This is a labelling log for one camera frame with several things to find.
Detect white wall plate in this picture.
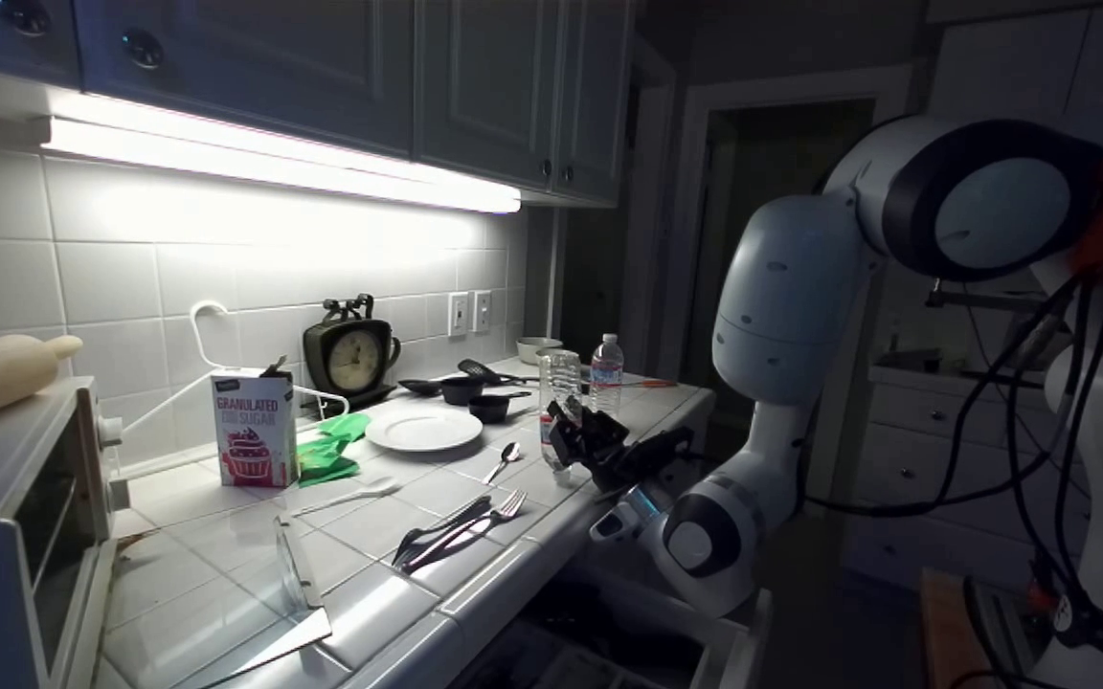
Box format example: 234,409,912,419
466,286,497,342
445,286,476,345

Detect under cabinet light strip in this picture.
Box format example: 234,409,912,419
38,87,528,218

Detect black ladle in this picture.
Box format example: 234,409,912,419
394,372,452,401

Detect white round plate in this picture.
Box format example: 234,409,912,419
363,400,491,458

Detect metal spoon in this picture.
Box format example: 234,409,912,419
477,435,528,489

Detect white clothes hanger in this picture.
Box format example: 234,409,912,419
100,296,352,446

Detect microwave oven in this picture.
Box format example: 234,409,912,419
0,374,122,689

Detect white pink carton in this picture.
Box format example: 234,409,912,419
205,363,300,494

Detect dark handled table knife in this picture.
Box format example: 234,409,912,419
392,494,497,580

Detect upper kitchen cabinets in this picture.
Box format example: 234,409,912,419
0,0,644,209

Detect white plastic spoon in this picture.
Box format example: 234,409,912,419
274,475,404,528

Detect white ceramic bowl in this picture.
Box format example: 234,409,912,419
514,333,565,368

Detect small black cup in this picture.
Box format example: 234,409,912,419
466,389,515,429

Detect wooden robot platform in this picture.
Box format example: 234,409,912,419
920,568,1091,689

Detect white sink cabinet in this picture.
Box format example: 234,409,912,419
833,368,1091,594

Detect white open drawer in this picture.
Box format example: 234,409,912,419
449,571,773,689

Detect dark kitchen faucet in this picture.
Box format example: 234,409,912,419
920,281,1064,317

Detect black measuring cup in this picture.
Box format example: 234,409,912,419
435,374,492,409

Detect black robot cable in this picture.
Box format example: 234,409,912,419
805,264,1103,606

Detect black table clock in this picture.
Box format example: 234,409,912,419
300,291,404,414

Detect green cloth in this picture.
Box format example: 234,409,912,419
291,409,374,489

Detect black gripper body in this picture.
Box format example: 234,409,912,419
594,424,697,502

